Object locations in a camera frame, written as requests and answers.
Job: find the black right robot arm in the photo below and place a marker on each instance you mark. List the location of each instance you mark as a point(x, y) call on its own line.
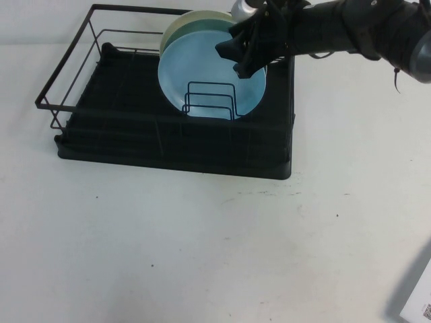
point(353, 23)

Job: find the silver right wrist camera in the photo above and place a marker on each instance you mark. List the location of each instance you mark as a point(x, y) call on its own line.
point(242, 8)

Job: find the short black zip tie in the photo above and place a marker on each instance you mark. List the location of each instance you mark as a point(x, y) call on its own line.
point(396, 80)

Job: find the light blue plate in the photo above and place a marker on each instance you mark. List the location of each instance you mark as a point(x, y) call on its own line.
point(198, 67)

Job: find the black plastic drip tray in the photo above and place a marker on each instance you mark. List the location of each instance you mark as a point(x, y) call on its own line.
point(134, 144)

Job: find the pale green plate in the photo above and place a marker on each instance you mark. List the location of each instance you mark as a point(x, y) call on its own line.
point(192, 28)

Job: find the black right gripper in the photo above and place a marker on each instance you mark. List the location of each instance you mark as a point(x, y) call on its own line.
point(272, 30)

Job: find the cream plate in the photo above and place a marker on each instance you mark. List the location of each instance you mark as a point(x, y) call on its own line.
point(182, 18)

